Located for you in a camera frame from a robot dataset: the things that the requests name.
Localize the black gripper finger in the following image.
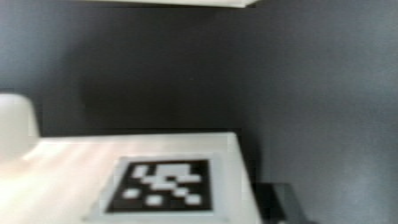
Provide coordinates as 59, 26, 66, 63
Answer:
255, 183, 312, 224

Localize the white front drawer tray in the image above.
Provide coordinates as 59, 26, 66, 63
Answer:
0, 93, 262, 224

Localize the white drawer cabinet box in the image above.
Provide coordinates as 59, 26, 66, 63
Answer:
73, 0, 262, 9

